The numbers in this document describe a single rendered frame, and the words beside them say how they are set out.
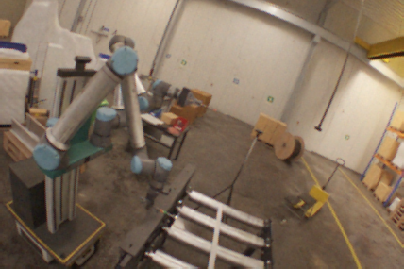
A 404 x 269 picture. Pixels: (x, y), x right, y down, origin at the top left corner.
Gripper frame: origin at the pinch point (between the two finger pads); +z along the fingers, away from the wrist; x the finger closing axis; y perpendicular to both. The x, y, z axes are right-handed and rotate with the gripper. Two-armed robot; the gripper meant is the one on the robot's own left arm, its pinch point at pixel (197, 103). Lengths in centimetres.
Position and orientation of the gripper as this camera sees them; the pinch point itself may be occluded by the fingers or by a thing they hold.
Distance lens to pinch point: 144.5
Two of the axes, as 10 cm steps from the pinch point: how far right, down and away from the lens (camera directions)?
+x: 3.6, -9.0, -2.4
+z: 9.0, 4.0, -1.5
